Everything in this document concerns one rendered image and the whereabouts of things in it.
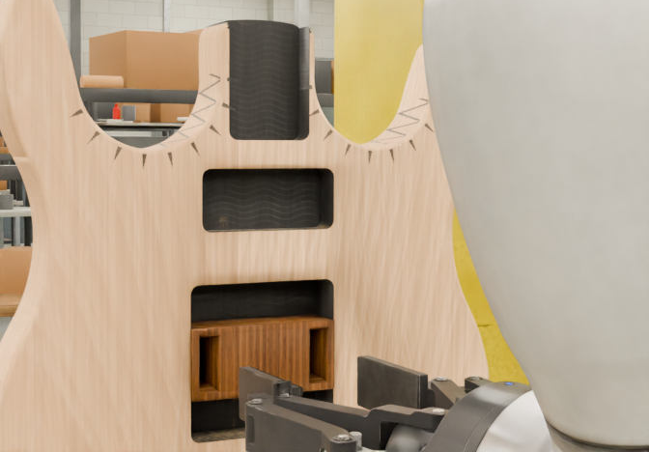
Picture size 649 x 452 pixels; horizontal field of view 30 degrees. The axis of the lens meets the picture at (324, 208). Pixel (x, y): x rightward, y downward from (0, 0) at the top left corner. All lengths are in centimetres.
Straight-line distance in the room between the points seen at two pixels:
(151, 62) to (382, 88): 380
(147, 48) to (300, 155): 482
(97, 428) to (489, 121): 47
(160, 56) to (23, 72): 489
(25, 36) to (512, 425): 39
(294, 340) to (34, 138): 21
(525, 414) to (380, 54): 140
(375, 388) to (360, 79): 122
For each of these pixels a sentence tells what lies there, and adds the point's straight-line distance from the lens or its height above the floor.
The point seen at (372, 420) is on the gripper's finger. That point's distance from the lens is 58.
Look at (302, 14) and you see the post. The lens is 436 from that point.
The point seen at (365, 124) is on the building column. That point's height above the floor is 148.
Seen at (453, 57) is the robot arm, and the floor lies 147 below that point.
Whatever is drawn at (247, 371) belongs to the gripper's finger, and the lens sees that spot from 69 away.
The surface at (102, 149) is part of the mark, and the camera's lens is 74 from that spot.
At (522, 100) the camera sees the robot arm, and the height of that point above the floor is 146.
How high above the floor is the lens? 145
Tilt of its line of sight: 3 degrees down
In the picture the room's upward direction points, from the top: straight up
